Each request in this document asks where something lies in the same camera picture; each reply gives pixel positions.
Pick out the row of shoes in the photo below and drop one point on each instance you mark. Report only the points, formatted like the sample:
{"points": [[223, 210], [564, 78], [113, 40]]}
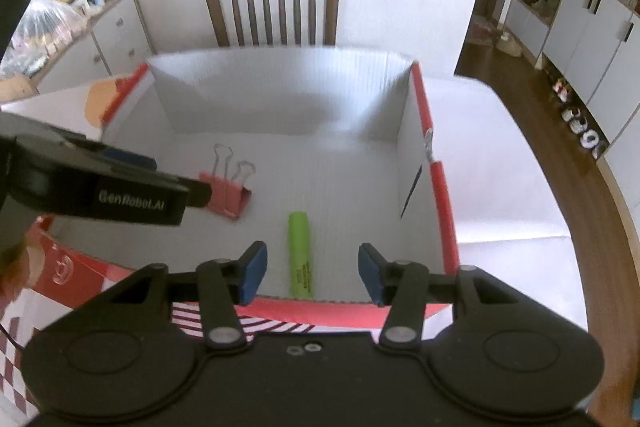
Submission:
{"points": [[575, 119]]}

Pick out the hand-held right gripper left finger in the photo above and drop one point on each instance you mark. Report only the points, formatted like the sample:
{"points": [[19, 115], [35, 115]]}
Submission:
{"points": [[252, 272]]}

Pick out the grey drawer cabinet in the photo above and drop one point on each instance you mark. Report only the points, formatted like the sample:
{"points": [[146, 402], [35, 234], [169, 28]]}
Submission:
{"points": [[110, 42]]}

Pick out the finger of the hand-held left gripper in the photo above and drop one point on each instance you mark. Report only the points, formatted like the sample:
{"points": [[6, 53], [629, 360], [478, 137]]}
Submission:
{"points": [[200, 196], [130, 159]]}

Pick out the green highlighter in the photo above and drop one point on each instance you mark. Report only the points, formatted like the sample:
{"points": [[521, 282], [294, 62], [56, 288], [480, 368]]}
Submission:
{"points": [[300, 252]]}

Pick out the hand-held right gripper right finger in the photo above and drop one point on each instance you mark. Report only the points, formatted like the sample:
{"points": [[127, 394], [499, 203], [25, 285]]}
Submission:
{"points": [[370, 272]]}

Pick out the clear plastic bag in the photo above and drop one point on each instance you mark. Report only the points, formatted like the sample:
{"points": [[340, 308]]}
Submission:
{"points": [[40, 27]]}

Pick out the grey wardrobe cabinet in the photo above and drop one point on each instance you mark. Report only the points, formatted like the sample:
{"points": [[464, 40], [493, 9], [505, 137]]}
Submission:
{"points": [[595, 37]]}

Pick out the dark cloth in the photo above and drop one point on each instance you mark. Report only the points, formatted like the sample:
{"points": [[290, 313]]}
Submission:
{"points": [[11, 17]]}

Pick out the pink binder clip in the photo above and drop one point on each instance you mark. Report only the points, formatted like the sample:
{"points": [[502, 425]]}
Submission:
{"points": [[227, 199]]}

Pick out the white tablecloth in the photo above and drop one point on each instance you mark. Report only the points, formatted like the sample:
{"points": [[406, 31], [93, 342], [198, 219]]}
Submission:
{"points": [[500, 187]]}

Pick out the pair of slippers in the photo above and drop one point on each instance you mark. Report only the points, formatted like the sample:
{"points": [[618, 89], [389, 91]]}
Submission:
{"points": [[509, 46]]}

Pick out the red and white cardboard box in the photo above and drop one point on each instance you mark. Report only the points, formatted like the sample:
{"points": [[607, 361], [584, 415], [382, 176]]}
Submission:
{"points": [[310, 147]]}

